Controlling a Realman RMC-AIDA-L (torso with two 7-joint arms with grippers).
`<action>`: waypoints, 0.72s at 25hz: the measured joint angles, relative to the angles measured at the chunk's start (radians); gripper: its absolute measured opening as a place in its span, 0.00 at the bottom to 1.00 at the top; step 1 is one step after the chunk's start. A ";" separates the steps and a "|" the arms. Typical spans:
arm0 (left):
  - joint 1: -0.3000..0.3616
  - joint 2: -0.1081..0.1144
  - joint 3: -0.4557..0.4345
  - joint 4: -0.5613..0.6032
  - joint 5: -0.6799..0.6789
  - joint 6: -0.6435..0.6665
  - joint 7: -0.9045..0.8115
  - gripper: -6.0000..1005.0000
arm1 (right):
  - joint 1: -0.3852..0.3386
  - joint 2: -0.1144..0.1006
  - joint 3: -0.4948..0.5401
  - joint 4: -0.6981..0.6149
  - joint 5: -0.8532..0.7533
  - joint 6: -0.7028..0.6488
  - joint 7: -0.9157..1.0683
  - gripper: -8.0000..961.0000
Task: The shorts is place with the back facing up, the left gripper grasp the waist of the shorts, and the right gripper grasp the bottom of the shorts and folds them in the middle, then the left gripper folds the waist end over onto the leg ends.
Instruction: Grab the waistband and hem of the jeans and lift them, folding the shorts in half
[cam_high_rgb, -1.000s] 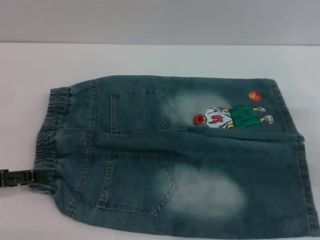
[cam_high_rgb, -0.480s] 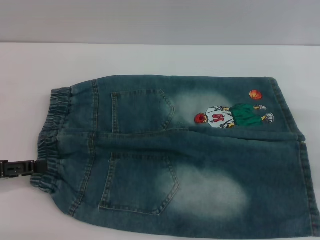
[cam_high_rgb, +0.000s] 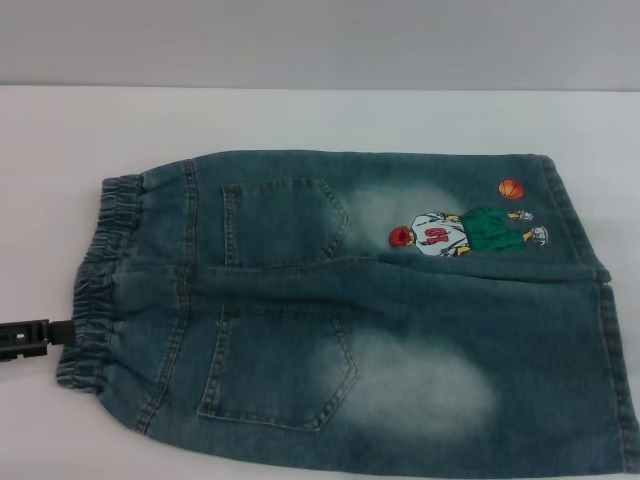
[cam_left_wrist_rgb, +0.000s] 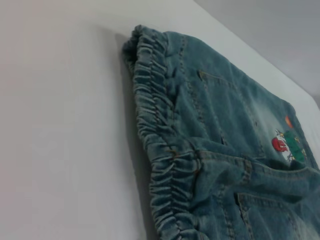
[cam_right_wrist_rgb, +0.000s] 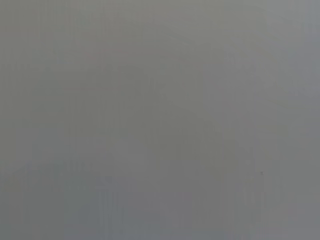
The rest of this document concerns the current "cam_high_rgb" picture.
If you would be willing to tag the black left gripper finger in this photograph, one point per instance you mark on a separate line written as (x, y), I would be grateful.
(20, 358)
(30, 335)

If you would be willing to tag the blue denim shorts with cartoon print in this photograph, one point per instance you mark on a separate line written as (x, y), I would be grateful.
(400, 350)

